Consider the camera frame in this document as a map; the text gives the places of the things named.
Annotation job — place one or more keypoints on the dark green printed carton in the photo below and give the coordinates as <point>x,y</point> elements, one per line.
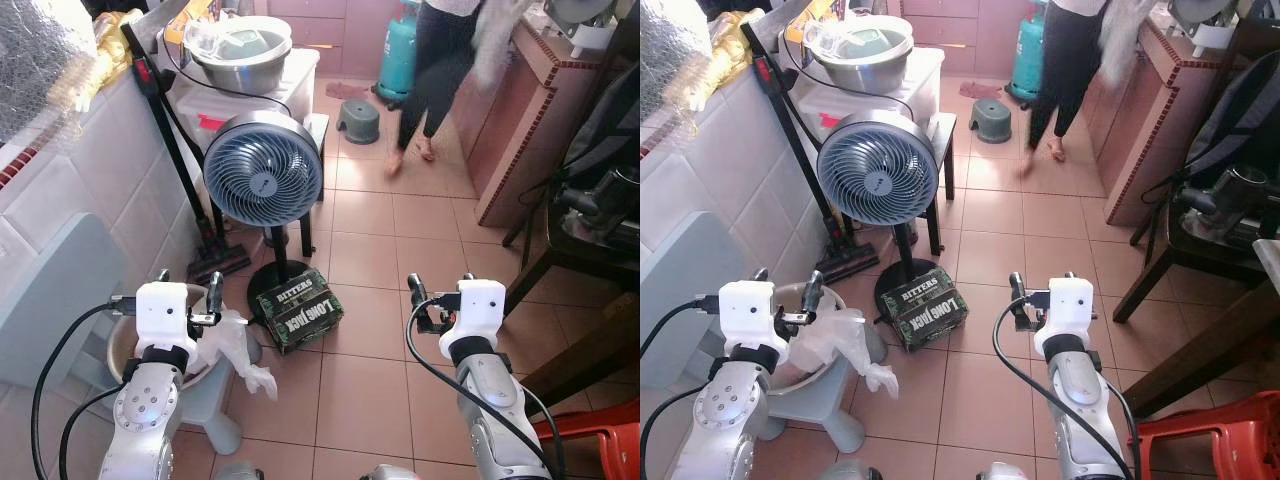
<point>925,308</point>
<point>298,310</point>

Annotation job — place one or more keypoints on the black backpack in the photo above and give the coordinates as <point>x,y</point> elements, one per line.
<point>610,125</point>
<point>1240,125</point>

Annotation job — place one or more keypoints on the red floor rag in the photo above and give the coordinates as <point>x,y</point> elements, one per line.
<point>980,89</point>
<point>348,91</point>

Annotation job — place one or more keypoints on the white plastic bag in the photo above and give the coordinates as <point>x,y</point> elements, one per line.
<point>235,345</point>
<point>840,345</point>

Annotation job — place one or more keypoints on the teal gas cylinder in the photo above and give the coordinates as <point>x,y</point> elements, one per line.
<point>1028,55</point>
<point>398,55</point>

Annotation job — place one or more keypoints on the dark wooden table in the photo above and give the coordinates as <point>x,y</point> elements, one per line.
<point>1215,345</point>
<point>595,350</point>

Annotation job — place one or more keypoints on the red plastic stool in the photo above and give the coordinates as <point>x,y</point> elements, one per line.
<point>1220,450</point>
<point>600,445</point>

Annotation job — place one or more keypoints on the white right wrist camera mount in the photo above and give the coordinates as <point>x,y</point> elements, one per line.
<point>1068,308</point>
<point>478,310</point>

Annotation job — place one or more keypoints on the white plastic storage box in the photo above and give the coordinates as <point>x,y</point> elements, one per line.
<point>295,85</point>
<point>925,85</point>

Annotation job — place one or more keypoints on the steel mixing bowl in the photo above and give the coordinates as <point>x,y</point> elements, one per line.
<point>862,78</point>
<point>245,78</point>

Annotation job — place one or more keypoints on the black red stick vacuum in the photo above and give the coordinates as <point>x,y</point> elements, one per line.
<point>765,72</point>
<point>147,72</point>

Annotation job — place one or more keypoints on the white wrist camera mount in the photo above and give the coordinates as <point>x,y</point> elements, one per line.
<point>1068,308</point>
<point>478,310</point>
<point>165,315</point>
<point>748,315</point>

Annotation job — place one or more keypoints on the clear bubble wrap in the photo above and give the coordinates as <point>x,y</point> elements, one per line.
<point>670,50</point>
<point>40,60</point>

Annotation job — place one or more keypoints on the small green plastic stool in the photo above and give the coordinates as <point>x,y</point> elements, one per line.
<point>990,118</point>
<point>358,120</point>

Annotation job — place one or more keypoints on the orange yellow packet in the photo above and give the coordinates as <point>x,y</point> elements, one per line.
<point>190,20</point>
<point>808,20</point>

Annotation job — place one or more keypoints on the yellow cloth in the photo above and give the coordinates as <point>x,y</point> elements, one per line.
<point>730,55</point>
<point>110,55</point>

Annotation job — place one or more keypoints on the brown tiled kitchen counter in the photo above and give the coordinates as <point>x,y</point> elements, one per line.
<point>520,140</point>
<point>1150,140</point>

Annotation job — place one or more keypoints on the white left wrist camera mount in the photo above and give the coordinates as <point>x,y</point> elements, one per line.
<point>165,315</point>
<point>748,315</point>

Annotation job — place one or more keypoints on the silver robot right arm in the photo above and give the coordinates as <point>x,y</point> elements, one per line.
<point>490,400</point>
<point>1080,400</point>

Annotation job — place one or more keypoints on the pink kitchen cabinet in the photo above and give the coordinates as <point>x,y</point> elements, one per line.
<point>965,35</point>
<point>340,35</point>

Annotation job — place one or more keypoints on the black grey handheld vacuum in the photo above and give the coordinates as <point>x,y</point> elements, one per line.
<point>600,200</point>
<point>1225,200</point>

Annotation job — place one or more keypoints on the dark wooden chair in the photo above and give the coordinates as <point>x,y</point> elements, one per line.
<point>550,258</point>
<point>1170,262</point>

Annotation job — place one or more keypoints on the clear plastic container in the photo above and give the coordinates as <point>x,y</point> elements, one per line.
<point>860,40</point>
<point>245,40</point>

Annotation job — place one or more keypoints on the grey robot left leg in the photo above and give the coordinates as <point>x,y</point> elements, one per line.
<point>848,472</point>
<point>238,472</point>

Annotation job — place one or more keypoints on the beige plastic basin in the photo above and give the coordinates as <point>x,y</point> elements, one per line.
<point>800,292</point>
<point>122,350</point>

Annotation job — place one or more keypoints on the person in black trousers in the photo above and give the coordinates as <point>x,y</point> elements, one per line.
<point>1070,60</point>
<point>440,60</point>

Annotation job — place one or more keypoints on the pale blue plastic panel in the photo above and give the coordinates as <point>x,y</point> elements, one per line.
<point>685,270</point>
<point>55,290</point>

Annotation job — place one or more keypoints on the grey white countertop appliance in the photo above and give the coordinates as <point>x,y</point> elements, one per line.
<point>575,20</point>
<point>1205,25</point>

